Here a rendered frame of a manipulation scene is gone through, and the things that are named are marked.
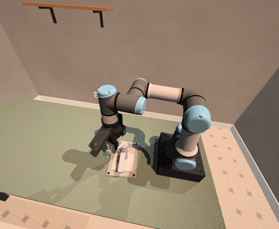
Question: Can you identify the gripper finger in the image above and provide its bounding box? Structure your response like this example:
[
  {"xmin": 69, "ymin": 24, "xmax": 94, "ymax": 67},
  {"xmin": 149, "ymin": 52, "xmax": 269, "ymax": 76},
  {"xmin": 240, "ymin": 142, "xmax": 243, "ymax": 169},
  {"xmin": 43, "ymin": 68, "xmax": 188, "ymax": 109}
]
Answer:
[
  {"xmin": 105, "ymin": 141, "xmax": 111, "ymax": 149},
  {"xmin": 111, "ymin": 139, "xmax": 122, "ymax": 154}
]

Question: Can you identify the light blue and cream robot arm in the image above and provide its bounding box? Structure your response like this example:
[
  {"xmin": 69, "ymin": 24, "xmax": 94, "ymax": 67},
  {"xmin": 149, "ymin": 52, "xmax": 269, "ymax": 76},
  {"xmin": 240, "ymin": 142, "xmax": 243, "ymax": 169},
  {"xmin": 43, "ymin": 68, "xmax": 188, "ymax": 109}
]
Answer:
[{"xmin": 89, "ymin": 78, "xmax": 211, "ymax": 170}]

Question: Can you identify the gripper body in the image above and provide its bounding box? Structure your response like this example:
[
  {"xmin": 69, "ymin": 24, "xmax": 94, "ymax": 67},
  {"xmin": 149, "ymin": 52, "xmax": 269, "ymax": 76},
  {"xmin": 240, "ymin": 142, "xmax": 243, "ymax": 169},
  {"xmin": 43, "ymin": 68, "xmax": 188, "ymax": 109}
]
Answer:
[{"xmin": 101, "ymin": 113, "xmax": 126, "ymax": 143}]

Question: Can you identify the beige faucet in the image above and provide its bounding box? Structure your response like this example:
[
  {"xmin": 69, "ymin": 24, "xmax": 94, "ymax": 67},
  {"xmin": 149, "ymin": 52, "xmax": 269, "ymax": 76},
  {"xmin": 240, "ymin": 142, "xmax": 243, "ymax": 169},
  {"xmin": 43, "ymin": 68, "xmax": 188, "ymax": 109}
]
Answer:
[{"xmin": 111, "ymin": 141, "xmax": 135, "ymax": 173}]

